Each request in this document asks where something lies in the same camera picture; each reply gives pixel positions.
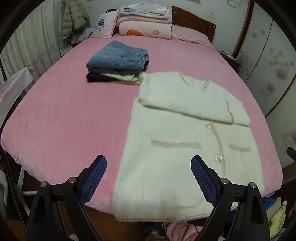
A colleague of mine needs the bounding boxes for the white fluffy cardigan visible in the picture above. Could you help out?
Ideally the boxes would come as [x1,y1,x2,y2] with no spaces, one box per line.
[113,72,265,222]

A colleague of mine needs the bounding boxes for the pink clothes on floor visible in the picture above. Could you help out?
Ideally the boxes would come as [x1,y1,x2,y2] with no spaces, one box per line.
[145,220,223,241]

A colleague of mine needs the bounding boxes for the pink plush bed sheet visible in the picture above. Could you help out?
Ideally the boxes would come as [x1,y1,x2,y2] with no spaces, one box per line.
[1,34,282,213]

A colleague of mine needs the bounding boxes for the floral wardrobe doors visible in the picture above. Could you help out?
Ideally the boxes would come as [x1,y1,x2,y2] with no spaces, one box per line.
[232,0,296,153]

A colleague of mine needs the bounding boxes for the dark wooden nightstand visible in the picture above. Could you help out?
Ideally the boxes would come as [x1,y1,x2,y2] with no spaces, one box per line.
[218,50,241,72]

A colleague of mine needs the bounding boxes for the white gift bag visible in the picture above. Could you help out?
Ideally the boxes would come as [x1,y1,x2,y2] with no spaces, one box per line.
[0,67,35,126]

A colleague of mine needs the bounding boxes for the folded black garment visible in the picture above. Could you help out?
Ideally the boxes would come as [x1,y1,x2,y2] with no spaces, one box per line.
[86,72,116,83]

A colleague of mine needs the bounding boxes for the folded light green garment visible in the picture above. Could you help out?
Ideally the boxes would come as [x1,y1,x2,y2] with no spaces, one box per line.
[100,61,151,85]

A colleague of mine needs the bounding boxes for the pink flat pillow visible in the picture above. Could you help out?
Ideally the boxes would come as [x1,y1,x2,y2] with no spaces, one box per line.
[171,25,213,48]

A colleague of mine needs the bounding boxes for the folded blue jeans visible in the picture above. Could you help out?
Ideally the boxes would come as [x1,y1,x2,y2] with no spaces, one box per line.
[86,40,149,75]

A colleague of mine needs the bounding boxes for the white pleated curtain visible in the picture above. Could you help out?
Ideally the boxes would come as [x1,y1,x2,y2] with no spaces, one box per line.
[1,1,67,81]

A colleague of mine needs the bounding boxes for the dark wooden headboard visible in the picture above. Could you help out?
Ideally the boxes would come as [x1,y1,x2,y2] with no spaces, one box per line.
[106,6,216,42]

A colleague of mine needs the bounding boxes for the pink folded quilt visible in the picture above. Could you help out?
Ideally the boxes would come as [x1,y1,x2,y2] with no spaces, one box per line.
[116,15,172,39]

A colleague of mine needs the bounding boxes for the pink cartoon pillow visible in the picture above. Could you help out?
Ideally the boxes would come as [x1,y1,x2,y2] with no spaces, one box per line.
[92,11,118,39]

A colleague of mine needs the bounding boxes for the floral folded blanket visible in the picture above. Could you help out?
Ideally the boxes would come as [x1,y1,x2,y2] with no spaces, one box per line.
[118,2,172,21]

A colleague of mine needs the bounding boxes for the green puffer jacket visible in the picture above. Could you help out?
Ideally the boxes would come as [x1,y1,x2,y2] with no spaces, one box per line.
[60,1,91,41]

